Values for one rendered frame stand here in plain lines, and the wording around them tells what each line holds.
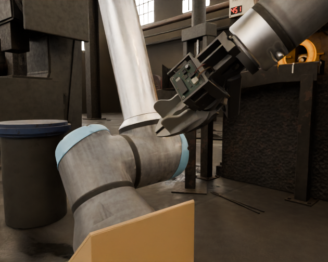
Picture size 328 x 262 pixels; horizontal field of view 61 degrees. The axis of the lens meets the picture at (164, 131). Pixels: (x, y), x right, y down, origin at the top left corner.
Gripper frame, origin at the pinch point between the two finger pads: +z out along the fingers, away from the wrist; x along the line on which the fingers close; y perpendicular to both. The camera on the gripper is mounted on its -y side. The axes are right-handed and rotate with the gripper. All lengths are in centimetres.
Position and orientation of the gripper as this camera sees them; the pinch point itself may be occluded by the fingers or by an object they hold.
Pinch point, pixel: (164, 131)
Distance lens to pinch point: 53.0
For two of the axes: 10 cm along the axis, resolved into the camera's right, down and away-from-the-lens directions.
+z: -7.1, 6.0, 3.8
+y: -6.1, -2.6, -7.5
